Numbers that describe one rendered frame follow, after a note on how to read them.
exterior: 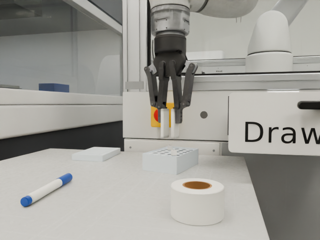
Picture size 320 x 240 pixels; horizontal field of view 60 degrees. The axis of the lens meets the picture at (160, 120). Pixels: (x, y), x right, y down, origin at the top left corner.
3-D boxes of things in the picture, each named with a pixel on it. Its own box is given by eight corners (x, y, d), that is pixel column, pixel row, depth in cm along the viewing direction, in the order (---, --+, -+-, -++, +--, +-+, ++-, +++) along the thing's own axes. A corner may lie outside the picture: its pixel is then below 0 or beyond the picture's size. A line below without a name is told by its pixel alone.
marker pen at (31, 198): (29, 207, 39) (29, 196, 39) (19, 207, 39) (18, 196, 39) (73, 181, 53) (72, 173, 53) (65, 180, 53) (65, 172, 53)
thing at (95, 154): (102, 161, 71) (102, 155, 70) (71, 160, 73) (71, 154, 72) (120, 153, 83) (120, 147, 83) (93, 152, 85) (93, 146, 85)
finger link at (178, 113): (177, 101, 65) (189, 101, 64) (177, 123, 65) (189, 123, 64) (175, 101, 64) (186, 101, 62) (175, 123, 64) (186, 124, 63)
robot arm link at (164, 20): (179, 1, 58) (179, 30, 58) (195, 14, 66) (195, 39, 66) (143, 8, 62) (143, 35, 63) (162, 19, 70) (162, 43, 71)
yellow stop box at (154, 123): (174, 127, 79) (174, 102, 78) (149, 127, 80) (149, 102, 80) (177, 126, 84) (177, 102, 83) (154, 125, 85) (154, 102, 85)
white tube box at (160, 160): (176, 175, 57) (176, 156, 57) (142, 170, 61) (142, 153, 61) (198, 163, 68) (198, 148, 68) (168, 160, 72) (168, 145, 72)
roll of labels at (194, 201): (235, 219, 35) (235, 188, 35) (189, 231, 32) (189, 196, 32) (202, 202, 42) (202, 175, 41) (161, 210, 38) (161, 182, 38)
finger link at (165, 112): (163, 108, 65) (160, 108, 65) (163, 138, 65) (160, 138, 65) (169, 108, 67) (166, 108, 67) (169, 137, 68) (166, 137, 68)
